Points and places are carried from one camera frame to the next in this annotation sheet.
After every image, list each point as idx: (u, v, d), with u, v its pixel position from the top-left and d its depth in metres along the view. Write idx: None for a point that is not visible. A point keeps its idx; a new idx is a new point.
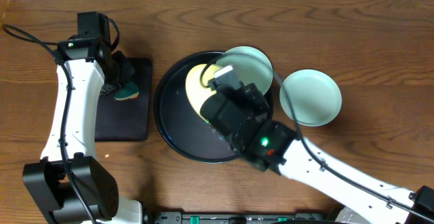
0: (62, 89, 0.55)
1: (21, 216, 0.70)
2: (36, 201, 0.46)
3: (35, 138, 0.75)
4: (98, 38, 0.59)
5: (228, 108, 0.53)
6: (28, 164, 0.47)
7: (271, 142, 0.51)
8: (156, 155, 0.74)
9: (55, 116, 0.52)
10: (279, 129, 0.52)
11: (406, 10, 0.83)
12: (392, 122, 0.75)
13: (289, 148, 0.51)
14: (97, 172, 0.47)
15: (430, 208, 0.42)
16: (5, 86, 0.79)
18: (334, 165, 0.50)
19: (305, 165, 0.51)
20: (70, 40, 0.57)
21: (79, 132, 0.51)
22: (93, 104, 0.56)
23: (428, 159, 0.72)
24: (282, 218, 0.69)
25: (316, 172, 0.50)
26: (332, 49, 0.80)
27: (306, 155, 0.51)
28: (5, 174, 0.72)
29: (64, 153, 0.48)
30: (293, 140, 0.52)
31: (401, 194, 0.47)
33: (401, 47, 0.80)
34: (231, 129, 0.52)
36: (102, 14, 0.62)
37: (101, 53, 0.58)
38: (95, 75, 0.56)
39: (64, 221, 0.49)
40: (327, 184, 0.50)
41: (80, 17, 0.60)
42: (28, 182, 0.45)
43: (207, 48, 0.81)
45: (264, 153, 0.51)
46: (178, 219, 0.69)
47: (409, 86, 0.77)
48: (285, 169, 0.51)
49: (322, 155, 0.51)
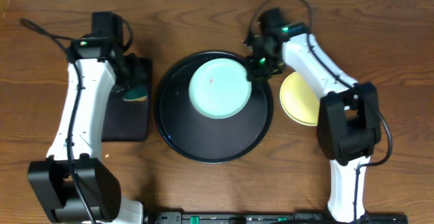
0: (72, 88, 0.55)
1: (20, 218, 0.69)
2: (39, 198, 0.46)
3: (34, 138, 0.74)
4: (112, 39, 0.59)
5: (274, 11, 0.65)
6: (34, 161, 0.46)
7: (289, 29, 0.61)
8: (157, 155, 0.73)
9: (65, 115, 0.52)
10: (299, 26, 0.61)
11: (405, 11, 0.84)
12: (392, 122, 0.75)
13: (297, 36, 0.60)
14: (101, 174, 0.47)
15: (331, 111, 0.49)
16: (4, 85, 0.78)
18: (321, 55, 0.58)
19: (299, 45, 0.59)
20: (83, 39, 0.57)
21: (85, 132, 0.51)
22: (102, 105, 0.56)
23: (426, 159, 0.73)
24: (282, 218, 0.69)
25: (304, 53, 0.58)
26: (333, 49, 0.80)
27: (303, 42, 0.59)
28: (4, 174, 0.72)
29: (70, 153, 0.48)
30: (304, 34, 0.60)
31: (338, 112, 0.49)
33: (401, 48, 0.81)
34: (268, 24, 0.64)
36: (116, 15, 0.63)
37: (112, 53, 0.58)
38: (105, 75, 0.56)
39: (65, 218, 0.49)
40: (302, 72, 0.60)
41: (95, 17, 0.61)
42: (32, 180, 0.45)
43: (207, 48, 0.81)
45: (281, 34, 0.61)
46: (178, 219, 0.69)
47: (409, 86, 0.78)
48: (287, 44, 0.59)
49: (315, 47, 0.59)
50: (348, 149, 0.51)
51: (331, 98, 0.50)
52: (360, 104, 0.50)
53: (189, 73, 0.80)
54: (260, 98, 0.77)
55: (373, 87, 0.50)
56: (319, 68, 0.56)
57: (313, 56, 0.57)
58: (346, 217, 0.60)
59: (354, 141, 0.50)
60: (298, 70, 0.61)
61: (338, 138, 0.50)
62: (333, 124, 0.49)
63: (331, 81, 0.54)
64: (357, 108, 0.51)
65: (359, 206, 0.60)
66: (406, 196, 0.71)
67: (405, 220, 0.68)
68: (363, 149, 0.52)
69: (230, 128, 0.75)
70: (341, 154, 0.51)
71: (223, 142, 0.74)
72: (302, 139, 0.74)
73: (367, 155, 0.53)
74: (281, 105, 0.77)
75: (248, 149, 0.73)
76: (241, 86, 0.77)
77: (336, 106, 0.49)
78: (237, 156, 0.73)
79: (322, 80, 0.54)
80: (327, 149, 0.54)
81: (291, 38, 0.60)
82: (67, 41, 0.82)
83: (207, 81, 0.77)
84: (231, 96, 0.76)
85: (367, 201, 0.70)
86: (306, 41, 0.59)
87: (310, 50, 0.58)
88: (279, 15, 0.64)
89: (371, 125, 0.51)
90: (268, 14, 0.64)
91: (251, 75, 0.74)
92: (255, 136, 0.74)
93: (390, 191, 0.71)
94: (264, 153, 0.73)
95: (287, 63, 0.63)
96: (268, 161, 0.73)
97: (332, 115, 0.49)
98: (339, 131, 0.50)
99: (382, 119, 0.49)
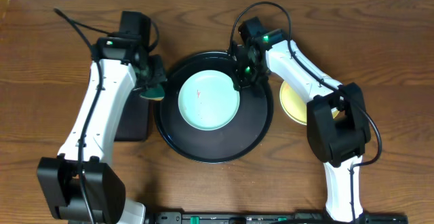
0: (91, 87, 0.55)
1: (20, 217, 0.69)
2: (45, 193, 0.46)
3: (35, 138, 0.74)
4: (137, 41, 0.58)
5: (253, 20, 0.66)
6: (45, 157, 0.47)
7: (270, 37, 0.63)
8: (157, 155, 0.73)
9: (83, 113, 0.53)
10: (279, 32, 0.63)
11: (405, 10, 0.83)
12: (392, 122, 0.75)
13: (279, 43, 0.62)
14: (108, 180, 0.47)
15: (318, 115, 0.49)
16: (5, 86, 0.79)
18: (302, 60, 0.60)
19: (281, 51, 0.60)
20: (110, 38, 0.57)
21: (100, 134, 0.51)
22: (119, 108, 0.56)
23: (427, 159, 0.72)
24: (282, 218, 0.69)
25: (287, 60, 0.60)
26: (333, 49, 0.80)
27: (285, 49, 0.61)
28: (5, 174, 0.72)
29: (80, 154, 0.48)
30: (284, 41, 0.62)
31: (326, 114, 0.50)
33: (401, 48, 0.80)
34: (249, 33, 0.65)
36: (146, 17, 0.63)
37: (137, 57, 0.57)
38: (127, 78, 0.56)
39: (68, 216, 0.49)
40: (286, 79, 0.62)
41: (125, 15, 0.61)
42: (41, 176, 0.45)
43: (207, 48, 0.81)
45: (262, 42, 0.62)
46: (178, 219, 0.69)
47: (410, 86, 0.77)
48: (270, 51, 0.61)
49: (297, 53, 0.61)
50: (339, 151, 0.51)
51: (318, 102, 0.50)
52: (346, 106, 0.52)
53: (190, 73, 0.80)
54: (261, 98, 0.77)
55: (358, 88, 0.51)
56: (302, 74, 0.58)
57: (296, 62, 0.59)
58: (345, 216, 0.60)
59: (346, 143, 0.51)
60: (283, 77, 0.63)
61: (327, 140, 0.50)
62: (322, 127, 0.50)
63: (315, 85, 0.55)
64: (344, 108, 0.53)
65: (356, 206, 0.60)
66: (407, 197, 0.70)
67: (406, 220, 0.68)
68: (354, 149, 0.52)
69: (232, 129, 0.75)
70: (333, 156, 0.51)
71: (224, 142, 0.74)
72: (302, 139, 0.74)
73: (359, 155, 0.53)
74: (281, 105, 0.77)
75: (248, 149, 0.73)
76: (229, 98, 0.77)
77: (323, 110, 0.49)
78: (237, 157, 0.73)
79: (307, 85, 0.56)
80: (319, 151, 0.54)
81: (272, 45, 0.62)
82: (67, 41, 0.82)
83: (194, 94, 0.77)
84: (220, 106, 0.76)
85: (367, 202, 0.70)
86: (287, 47, 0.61)
87: (292, 56, 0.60)
88: (259, 22, 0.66)
89: (359, 125, 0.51)
90: (247, 23, 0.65)
91: (237, 83, 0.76)
92: (256, 136, 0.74)
93: (391, 191, 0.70)
94: (264, 153, 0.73)
95: (271, 70, 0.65)
96: (268, 161, 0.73)
97: (320, 118, 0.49)
98: (329, 133, 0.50)
99: (369, 119, 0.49)
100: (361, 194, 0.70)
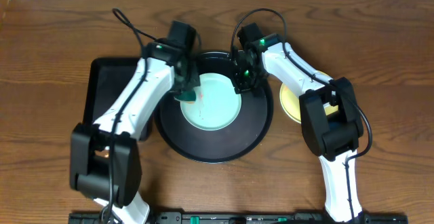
0: (135, 77, 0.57)
1: (20, 217, 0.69)
2: (72, 158, 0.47)
3: (34, 138, 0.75)
4: (183, 50, 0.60)
5: (251, 26, 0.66)
6: (82, 123, 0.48)
7: (266, 40, 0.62)
8: (157, 155, 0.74)
9: (123, 96, 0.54)
10: (275, 36, 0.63)
11: (405, 10, 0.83)
12: (392, 122, 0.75)
13: (274, 45, 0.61)
14: (133, 157, 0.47)
15: (310, 107, 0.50)
16: (5, 86, 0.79)
18: (297, 58, 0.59)
19: (276, 52, 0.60)
20: (159, 43, 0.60)
21: (135, 115, 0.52)
22: (154, 101, 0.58)
23: (427, 159, 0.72)
24: (282, 218, 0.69)
25: (281, 60, 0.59)
26: (333, 49, 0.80)
27: (279, 50, 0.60)
28: (5, 174, 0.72)
29: (114, 126, 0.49)
30: (279, 43, 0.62)
31: (318, 107, 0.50)
33: (401, 48, 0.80)
34: (247, 39, 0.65)
36: (192, 28, 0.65)
37: (178, 65, 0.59)
38: (167, 78, 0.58)
39: (83, 189, 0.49)
40: (281, 77, 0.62)
41: (173, 24, 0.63)
42: (74, 140, 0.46)
43: (207, 48, 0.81)
45: (258, 45, 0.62)
46: (178, 219, 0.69)
47: (409, 86, 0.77)
48: (266, 53, 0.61)
49: (291, 53, 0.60)
50: (333, 144, 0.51)
51: (310, 96, 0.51)
52: (339, 100, 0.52)
53: None
54: (261, 98, 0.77)
55: (348, 83, 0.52)
56: (296, 71, 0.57)
57: (289, 61, 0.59)
58: (344, 216, 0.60)
59: (339, 136, 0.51)
60: (278, 77, 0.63)
61: (321, 134, 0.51)
62: (314, 120, 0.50)
63: (307, 81, 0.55)
64: (337, 104, 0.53)
65: (354, 206, 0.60)
66: (407, 197, 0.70)
67: (406, 220, 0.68)
68: (348, 143, 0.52)
69: (234, 127, 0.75)
70: (327, 150, 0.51)
71: (226, 141, 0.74)
72: (302, 139, 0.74)
73: (352, 148, 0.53)
74: (281, 105, 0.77)
75: (248, 149, 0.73)
76: (231, 100, 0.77)
77: (315, 103, 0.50)
78: (237, 157, 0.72)
79: (299, 81, 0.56)
80: (314, 148, 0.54)
81: (268, 47, 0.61)
82: (67, 41, 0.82)
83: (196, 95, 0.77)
84: (220, 108, 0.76)
85: (367, 202, 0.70)
86: (282, 48, 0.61)
87: (286, 56, 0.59)
88: (256, 28, 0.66)
89: (351, 117, 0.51)
90: (245, 28, 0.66)
91: (237, 87, 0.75)
92: (257, 136, 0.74)
93: (391, 191, 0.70)
94: (264, 153, 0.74)
95: (269, 72, 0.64)
96: (268, 161, 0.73)
97: (312, 110, 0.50)
98: (321, 126, 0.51)
99: (361, 113, 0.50)
100: (361, 194, 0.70)
